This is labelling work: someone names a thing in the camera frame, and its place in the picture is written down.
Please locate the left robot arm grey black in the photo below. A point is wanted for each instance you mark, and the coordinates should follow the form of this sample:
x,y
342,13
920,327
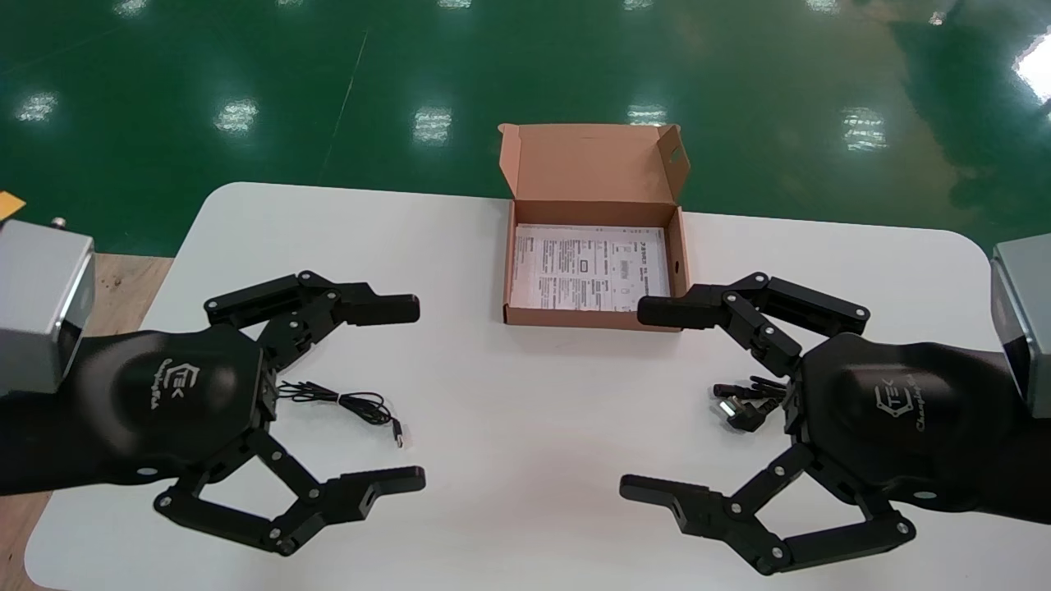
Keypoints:
x,y
37,304

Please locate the yellow floor marker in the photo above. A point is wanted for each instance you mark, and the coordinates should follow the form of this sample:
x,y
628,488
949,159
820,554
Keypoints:
x,y
8,205

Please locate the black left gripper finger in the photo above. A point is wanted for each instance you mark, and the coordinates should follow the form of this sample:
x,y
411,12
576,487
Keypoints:
x,y
328,308
328,502

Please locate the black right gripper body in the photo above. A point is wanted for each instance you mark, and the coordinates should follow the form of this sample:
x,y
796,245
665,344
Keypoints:
x,y
895,419

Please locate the white printed instruction sheet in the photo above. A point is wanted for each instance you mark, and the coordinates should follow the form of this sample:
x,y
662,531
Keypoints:
x,y
575,271

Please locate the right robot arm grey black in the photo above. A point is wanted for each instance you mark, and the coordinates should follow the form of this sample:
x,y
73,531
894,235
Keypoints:
x,y
1030,328

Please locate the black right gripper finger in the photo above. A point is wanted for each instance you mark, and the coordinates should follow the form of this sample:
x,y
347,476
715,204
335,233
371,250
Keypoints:
x,y
714,513
739,308

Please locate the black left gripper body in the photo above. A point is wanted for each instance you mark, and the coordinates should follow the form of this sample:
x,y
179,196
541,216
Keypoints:
x,y
181,402

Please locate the brown cardboard storage box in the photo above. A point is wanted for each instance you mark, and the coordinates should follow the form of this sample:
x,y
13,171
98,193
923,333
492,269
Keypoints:
x,y
591,168

